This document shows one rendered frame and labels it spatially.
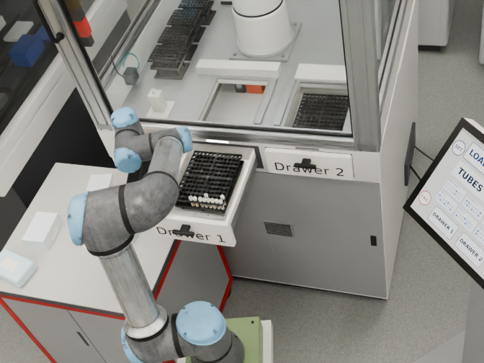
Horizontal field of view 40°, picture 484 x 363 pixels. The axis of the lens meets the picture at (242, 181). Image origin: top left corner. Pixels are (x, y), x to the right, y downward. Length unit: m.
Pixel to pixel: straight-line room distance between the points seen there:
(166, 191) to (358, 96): 0.72
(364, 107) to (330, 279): 0.99
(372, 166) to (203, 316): 0.79
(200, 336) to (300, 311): 1.25
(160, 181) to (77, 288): 0.85
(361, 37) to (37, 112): 1.41
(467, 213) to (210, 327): 0.73
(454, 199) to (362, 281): 0.98
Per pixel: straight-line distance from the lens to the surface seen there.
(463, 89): 3.77
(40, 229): 2.46
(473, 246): 1.85
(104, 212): 1.51
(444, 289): 2.97
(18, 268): 2.41
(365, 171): 2.23
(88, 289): 2.29
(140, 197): 1.50
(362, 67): 1.92
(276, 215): 2.53
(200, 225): 2.10
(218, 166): 2.27
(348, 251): 2.62
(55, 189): 2.64
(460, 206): 1.87
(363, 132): 2.10
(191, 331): 1.74
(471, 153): 1.87
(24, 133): 2.72
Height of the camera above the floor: 2.52
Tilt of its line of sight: 47 degrees down
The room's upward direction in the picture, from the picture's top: 16 degrees counter-clockwise
